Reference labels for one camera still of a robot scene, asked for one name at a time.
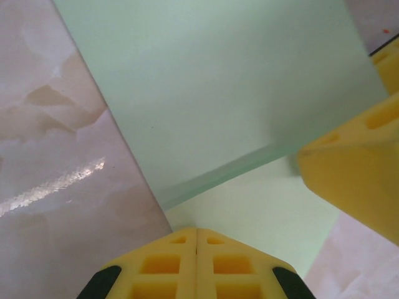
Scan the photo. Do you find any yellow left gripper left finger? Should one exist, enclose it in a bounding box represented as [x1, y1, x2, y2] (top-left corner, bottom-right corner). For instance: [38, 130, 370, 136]
[76, 227, 198, 299]

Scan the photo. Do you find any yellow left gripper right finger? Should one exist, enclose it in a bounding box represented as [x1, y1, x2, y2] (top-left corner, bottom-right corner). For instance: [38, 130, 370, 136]
[195, 228, 312, 299]

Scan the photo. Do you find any light green paper sheet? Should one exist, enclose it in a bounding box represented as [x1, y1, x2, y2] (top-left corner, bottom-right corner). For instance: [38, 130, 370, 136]
[51, 0, 392, 281]

